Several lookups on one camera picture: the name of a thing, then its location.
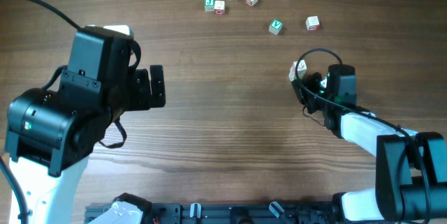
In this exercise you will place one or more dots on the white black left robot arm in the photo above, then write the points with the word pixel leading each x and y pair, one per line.
pixel 50 134

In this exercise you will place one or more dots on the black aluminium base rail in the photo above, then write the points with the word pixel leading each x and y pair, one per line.
pixel 176 213

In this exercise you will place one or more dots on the plain white picture block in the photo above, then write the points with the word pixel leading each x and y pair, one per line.
pixel 292 74

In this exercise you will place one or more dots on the white red letter block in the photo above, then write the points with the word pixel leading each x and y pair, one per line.
pixel 219 7

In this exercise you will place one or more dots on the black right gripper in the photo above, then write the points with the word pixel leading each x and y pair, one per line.
pixel 306 89

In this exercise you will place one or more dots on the white red picture block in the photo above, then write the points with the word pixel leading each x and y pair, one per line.
pixel 312 23

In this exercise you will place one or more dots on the green V letter block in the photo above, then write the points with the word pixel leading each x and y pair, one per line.
pixel 275 27

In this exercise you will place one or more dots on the green J letter block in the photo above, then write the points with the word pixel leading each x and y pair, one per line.
pixel 209 5

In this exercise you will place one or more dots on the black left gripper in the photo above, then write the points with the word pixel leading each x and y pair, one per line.
pixel 157 85

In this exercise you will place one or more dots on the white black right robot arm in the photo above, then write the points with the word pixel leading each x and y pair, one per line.
pixel 410 182

